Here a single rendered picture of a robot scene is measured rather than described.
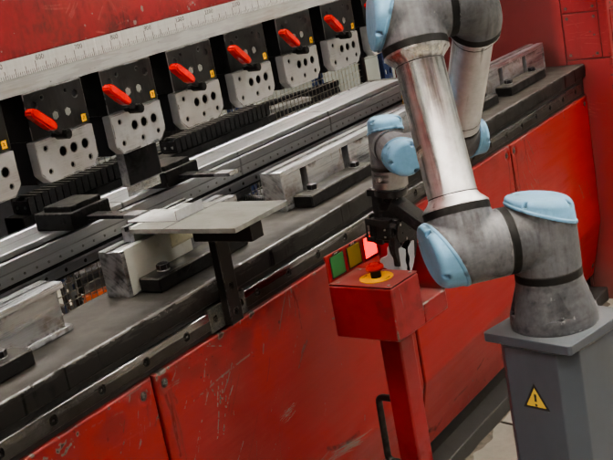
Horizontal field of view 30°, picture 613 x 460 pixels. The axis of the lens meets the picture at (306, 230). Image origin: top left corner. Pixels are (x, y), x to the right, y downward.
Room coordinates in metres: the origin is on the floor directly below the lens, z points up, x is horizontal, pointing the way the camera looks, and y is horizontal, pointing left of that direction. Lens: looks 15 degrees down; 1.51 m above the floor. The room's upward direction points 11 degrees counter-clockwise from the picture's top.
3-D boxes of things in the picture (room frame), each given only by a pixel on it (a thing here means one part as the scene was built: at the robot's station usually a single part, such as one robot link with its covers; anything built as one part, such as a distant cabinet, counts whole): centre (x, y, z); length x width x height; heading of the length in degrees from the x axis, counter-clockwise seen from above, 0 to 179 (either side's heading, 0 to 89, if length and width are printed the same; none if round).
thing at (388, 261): (2.35, -0.17, 0.78); 0.06 x 0.03 x 0.09; 50
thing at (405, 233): (2.36, -0.18, 0.89); 0.09 x 0.08 x 0.12; 50
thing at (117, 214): (2.37, 0.43, 1.01); 0.26 x 0.12 x 0.05; 55
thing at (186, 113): (2.42, 0.20, 1.23); 0.15 x 0.09 x 0.17; 145
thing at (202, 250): (2.27, 0.24, 0.89); 0.30 x 0.05 x 0.03; 145
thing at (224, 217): (2.19, 0.18, 1.00); 0.26 x 0.18 x 0.01; 55
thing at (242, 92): (2.58, 0.09, 1.23); 0.15 x 0.09 x 0.17; 145
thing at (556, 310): (1.87, -0.40, 0.82); 0.15 x 0.15 x 0.10
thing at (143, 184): (2.28, 0.31, 1.10); 0.10 x 0.02 x 0.10; 145
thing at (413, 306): (2.32, -0.15, 0.75); 0.20 x 0.16 x 0.18; 140
